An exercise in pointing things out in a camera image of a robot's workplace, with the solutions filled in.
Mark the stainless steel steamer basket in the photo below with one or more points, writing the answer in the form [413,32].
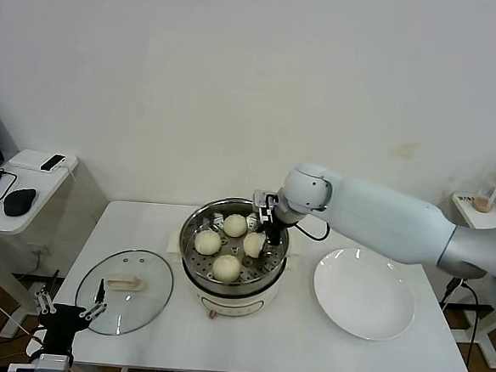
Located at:
[234,250]

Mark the black computer mouse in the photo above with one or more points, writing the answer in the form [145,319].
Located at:
[19,202]

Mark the white round plate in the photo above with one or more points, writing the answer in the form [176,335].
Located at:
[363,296]

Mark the flat white box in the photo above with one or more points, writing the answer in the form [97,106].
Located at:
[26,160]

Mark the clear plastic drink cup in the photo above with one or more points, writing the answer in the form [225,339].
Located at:
[483,204]

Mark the black and white smartphone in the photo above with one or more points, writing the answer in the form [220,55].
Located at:
[53,163]

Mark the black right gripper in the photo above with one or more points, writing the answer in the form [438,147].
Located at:
[273,232]

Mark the white steamed baozi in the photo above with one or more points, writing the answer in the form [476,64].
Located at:
[253,245]
[207,243]
[235,226]
[226,269]

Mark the white label card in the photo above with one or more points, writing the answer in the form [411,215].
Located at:
[466,199]

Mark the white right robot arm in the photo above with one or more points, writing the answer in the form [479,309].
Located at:
[378,216]

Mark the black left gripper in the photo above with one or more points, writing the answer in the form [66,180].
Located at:
[61,324]

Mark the white wall socket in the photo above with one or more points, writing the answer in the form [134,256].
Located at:
[35,248]

